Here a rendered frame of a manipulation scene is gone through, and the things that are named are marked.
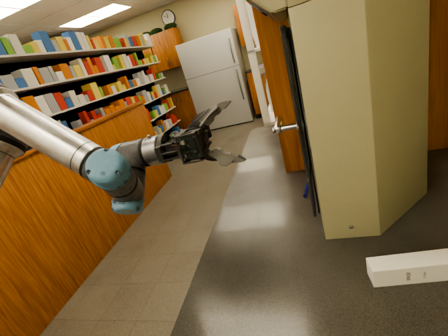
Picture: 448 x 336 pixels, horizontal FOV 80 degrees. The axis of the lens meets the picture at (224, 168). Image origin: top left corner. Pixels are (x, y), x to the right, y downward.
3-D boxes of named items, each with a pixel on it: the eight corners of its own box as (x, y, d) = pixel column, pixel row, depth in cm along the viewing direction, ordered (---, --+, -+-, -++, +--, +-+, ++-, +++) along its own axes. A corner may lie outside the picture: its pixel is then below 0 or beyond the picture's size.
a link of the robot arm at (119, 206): (100, 207, 59) (105, 160, 63) (116, 216, 69) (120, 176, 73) (137, 205, 59) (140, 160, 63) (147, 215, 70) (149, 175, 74)
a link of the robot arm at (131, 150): (123, 178, 75) (126, 151, 78) (157, 173, 72) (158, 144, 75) (102, 169, 68) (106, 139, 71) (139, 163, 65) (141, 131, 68)
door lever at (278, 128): (299, 120, 63) (297, 109, 62) (299, 133, 55) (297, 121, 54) (276, 125, 65) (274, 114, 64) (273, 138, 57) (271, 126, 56)
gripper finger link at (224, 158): (238, 177, 64) (203, 162, 64) (242, 167, 69) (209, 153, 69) (243, 167, 62) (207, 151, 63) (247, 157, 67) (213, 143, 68)
